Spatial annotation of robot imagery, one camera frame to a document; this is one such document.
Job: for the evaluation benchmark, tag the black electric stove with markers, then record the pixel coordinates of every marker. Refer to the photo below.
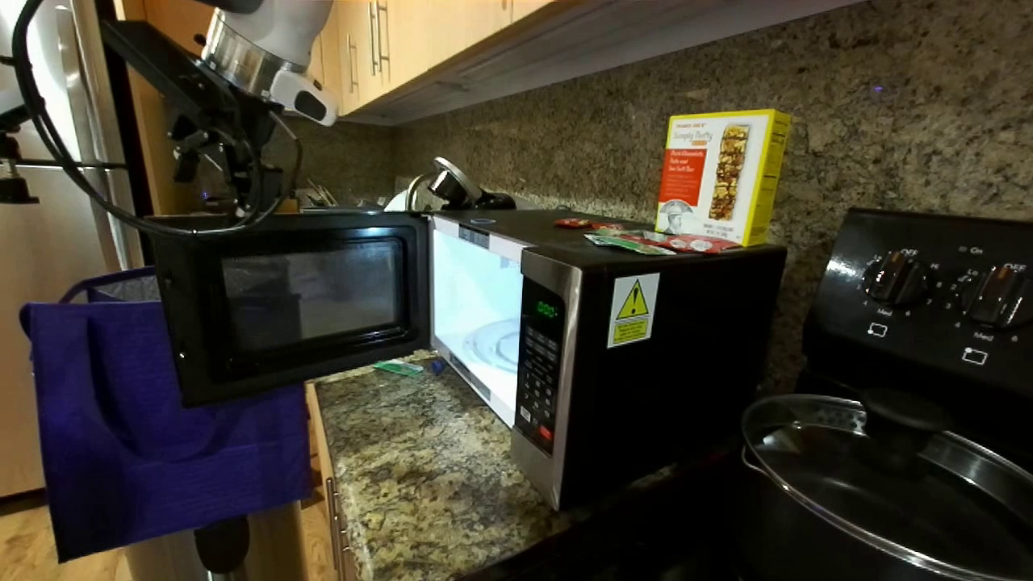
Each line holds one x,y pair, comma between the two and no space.
933,306

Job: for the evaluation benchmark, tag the black and silver microwave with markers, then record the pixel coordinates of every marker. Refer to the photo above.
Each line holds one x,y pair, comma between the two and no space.
602,362

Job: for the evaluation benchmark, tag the green sticker label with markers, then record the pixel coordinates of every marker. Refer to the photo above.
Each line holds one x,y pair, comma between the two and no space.
398,370

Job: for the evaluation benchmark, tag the blue fabric tote bag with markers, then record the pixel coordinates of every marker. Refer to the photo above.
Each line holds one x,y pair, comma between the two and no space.
123,456

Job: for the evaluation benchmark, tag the silver kettle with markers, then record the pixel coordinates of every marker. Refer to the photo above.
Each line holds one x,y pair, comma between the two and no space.
442,185

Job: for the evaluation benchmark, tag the red green snack packets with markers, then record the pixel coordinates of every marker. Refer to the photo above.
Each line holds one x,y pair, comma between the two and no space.
645,237

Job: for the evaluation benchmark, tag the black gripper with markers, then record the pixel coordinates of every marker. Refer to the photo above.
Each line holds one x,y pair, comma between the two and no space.
215,130

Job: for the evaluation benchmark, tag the stainless steel refrigerator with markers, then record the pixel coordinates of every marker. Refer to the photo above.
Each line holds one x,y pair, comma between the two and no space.
63,127

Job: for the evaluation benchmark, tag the yellow food box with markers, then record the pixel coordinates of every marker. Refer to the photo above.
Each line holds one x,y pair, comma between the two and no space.
721,175

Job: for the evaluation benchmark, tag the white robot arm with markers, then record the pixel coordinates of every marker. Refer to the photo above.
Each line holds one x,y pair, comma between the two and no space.
263,46

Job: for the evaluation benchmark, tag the wooden upper cabinets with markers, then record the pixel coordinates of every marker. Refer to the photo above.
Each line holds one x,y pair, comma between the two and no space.
403,60

